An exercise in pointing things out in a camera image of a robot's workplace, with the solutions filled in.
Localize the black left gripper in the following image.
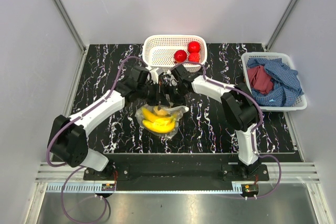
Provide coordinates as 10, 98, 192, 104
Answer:
138, 81, 171, 108

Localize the polka dot zip top bag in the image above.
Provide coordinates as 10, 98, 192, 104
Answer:
135, 105, 189, 139

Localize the yellow fake banana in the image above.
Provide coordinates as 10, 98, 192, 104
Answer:
141, 108, 175, 134

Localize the red fake tomato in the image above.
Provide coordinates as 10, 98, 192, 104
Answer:
174, 50, 187, 63

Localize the small red fake fruit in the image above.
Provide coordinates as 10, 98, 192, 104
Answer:
188, 52, 200, 63

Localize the red fake apple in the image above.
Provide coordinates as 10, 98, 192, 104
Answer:
188, 41, 201, 54

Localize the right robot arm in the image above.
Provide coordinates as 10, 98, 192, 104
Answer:
169, 65, 263, 180

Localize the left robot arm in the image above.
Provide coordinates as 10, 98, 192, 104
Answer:
47, 66, 163, 180

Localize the white perforated plastic basket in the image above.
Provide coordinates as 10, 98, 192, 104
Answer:
142, 35, 207, 72

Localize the dark red cloth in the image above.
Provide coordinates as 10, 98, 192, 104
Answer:
247, 65, 274, 95

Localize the blue checkered cloth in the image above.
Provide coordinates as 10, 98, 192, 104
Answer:
247, 58, 303, 107

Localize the lavender plastic basket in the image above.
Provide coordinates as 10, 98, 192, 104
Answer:
241, 52, 307, 112

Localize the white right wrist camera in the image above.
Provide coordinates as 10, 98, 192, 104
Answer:
162, 70, 178, 86

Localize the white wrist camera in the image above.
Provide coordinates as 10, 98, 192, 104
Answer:
147, 67, 164, 84
162, 70, 178, 86

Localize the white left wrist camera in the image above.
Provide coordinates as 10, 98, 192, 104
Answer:
147, 67, 164, 84

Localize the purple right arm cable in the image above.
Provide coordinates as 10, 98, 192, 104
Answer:
175, 61, 265, 154

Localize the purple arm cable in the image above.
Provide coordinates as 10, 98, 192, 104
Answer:
175, 61, 265, 154
46, 56, 150, 167

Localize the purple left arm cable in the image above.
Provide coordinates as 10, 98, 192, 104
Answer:
46, 56, 150, 167

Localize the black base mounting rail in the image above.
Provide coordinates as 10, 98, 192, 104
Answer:
83, 154, 279, 193

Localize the left aluminium frame post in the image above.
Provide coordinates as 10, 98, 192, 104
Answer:
52, 0, 87, 52

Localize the aluminium frame post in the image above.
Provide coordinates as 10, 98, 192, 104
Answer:
265, 0, 300, 51
52, 0, 87, 52

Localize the right aluminium frame post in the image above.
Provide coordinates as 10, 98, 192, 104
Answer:
265, 0, 300, 51

